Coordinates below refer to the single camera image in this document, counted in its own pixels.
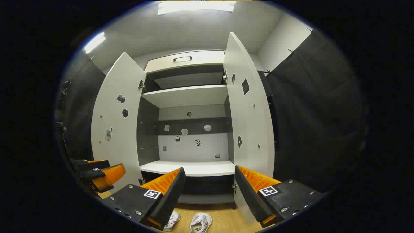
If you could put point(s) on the ceiling light strip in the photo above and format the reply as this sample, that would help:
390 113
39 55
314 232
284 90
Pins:
94 42

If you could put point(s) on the white shoe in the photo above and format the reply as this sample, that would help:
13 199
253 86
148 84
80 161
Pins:
171 221
200 223

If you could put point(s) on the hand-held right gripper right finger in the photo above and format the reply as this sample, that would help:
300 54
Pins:
247 194

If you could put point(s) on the white cabinet drawer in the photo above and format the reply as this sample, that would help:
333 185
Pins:
200 64

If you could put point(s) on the white cabinet door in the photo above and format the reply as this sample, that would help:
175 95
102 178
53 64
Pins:
116 155
249 123

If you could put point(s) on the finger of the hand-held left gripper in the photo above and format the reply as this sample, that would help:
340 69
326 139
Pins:
110 176
90 165

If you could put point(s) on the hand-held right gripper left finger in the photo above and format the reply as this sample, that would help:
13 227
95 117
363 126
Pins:
171 197

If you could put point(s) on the ceiling light panel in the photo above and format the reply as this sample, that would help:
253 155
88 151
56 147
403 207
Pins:
197 7

